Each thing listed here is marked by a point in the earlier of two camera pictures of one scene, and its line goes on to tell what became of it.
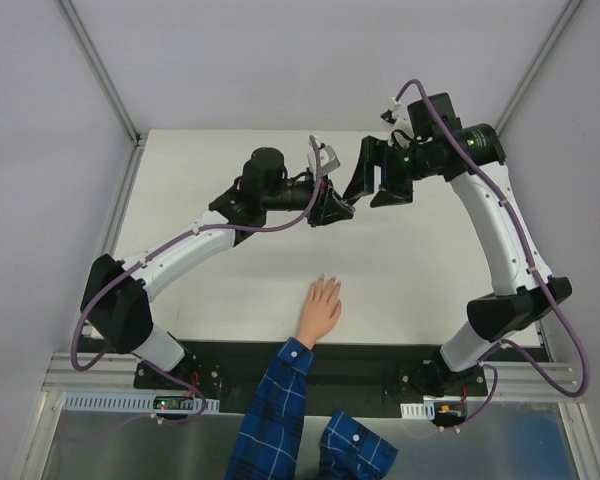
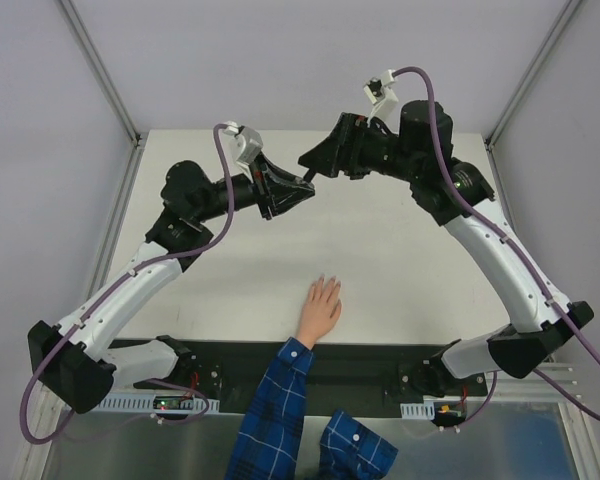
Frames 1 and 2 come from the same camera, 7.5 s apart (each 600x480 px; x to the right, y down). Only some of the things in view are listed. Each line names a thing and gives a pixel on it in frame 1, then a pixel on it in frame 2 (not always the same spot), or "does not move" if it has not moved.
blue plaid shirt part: [350, 451] does not move
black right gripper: [383, 169] to [350, 146]
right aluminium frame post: [572, 6] does not move
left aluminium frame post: [101, 69] does not move
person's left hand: [322, 310] does not move
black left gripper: [318, 206] to [264, 189]
